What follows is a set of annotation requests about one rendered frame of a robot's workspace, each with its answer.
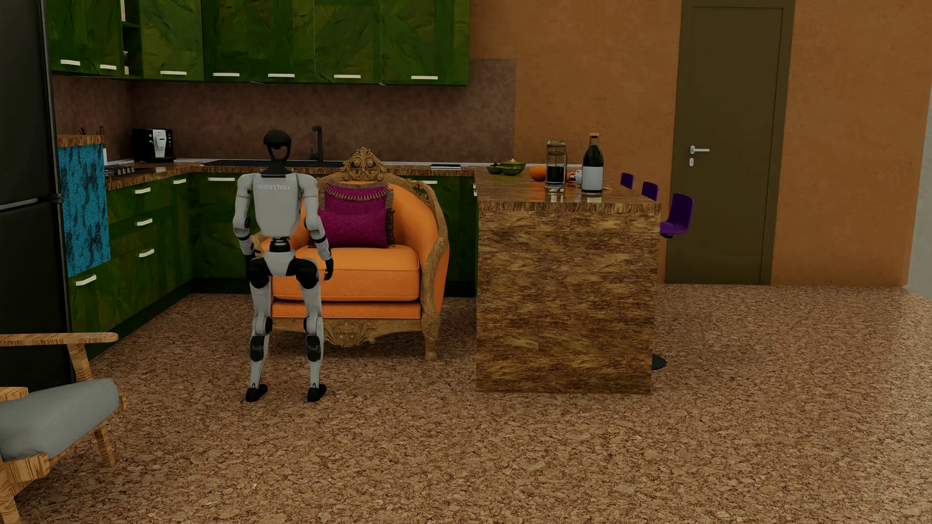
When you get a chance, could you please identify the orange carved wooden armchair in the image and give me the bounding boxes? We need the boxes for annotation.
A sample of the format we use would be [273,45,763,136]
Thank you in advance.
[251,147,451,362]

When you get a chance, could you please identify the wooden armchair grey cushion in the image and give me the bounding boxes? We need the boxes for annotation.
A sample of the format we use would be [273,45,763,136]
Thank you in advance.
[0,332,127,524]

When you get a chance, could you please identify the white right robot leg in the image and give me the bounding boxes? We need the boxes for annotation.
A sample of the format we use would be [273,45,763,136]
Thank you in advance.
[287,251,328,404]

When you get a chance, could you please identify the white robot leg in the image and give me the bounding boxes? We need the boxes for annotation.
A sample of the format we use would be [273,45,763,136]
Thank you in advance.
[245,251,275,404]
[287,251,328,404]

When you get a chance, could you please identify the white left robot leg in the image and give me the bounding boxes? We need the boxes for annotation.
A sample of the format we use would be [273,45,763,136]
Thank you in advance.
[245,251,275,404]

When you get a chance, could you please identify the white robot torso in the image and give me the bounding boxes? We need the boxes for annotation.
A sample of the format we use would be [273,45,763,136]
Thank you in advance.
[250,173,311,253]

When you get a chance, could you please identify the magenta fringed pillow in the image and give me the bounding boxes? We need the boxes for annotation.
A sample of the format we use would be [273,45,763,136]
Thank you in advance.
[318,183,396,250]

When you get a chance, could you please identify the black kitchen sink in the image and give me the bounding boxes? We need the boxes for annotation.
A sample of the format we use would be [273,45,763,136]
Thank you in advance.
[203,158,345,169]

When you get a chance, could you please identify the green lower kitchen cabinets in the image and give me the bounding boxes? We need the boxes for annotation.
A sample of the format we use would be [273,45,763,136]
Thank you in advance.
[68,172,479,358]

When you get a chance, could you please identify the green kitchen cabinets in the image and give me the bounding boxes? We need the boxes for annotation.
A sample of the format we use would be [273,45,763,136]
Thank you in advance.
[44,0,471,87]
[68,172,479,358]

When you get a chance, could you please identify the black robot head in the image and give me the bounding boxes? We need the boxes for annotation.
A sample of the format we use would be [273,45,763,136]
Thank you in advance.
[263,130,294,178]

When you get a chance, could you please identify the black coffee machine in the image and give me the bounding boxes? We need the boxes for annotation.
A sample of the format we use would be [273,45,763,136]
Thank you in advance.
[131,128,176,164]

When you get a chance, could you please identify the blue patterned towel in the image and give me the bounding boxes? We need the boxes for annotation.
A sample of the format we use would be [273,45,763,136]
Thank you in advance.
[57,143,112,278]

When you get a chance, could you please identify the green upper kitchen cabinets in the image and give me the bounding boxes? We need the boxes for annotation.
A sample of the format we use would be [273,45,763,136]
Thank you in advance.
[44,0,471,87]

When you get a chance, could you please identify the black refrigerator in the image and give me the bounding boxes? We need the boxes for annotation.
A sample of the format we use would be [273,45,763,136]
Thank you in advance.
[0,0,74,394]

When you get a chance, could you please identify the brown marbled kitchen island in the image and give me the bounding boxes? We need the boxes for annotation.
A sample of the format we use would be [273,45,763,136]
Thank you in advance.
[474,171,663,395]

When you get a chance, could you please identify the glass french press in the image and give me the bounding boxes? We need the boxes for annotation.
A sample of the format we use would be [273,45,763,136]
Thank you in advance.
[546,140,568,192]

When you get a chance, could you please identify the dark wine bottle white label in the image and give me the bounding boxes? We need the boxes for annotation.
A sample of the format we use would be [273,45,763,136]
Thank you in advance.
[582,133,605,195]

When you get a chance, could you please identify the dark olive door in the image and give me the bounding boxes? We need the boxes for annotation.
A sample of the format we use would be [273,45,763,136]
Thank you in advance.
[665,0,797,286]

